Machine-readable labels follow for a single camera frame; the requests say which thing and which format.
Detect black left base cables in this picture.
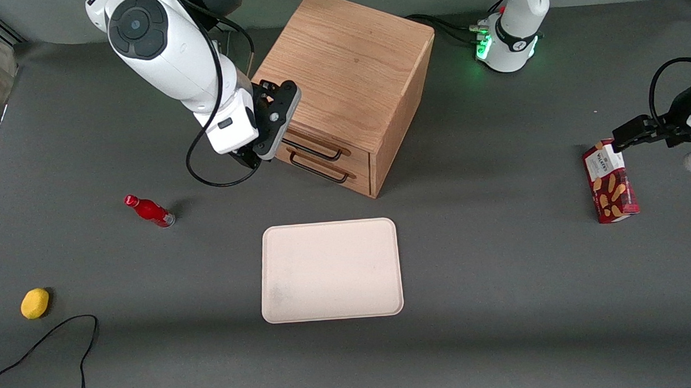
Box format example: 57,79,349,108
406,10,486,50

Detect cream plastic tray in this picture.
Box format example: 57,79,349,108
258,217,405,324

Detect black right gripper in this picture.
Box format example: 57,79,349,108
227,79,285,171

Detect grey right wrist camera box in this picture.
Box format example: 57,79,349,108
253,79,305,162

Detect red cookie box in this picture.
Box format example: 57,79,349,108
581,137,641,225

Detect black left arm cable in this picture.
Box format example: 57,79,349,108
647,57,691,124

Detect yellow lemon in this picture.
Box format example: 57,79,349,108
20,287,51,320

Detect thin black table cable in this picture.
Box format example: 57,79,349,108
0,314,102,388

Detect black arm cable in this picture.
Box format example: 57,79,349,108
178,0,262,189
647,57,691,124

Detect red plastic bottle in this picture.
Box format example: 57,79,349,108
124,192,177,230

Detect oak wooden drawer cabinet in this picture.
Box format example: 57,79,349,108
246,0,442,204

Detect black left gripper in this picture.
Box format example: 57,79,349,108
610,80,691,153

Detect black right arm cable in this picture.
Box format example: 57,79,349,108
178,0,262,189

